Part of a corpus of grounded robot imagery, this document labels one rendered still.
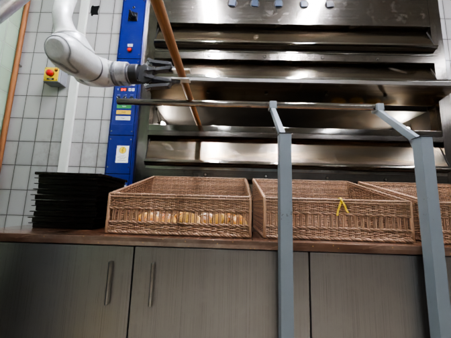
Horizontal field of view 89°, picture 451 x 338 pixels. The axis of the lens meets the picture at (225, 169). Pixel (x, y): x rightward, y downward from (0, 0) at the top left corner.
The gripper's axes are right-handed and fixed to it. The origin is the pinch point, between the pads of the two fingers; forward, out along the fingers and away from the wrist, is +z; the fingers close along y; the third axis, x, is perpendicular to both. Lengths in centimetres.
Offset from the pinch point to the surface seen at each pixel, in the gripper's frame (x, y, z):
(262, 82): -39, -19, 38
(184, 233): -4, 61, 4
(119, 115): -50, -2, -48
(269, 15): -53, -76, 44
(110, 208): -6, 53, -25
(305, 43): -48, -52, 65
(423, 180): 7, 39, 85
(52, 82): -47, -21, -90
